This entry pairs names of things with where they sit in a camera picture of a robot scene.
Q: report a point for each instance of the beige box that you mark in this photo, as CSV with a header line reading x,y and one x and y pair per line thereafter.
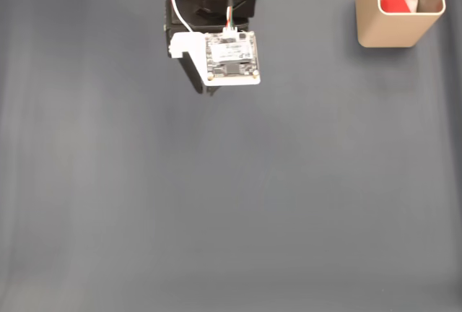
x,y
382,30

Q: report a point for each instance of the red cube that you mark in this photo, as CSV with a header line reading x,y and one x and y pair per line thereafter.
x,y
395,4

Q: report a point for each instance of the white camera board mount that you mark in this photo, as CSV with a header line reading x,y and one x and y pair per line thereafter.
x,y
231,59

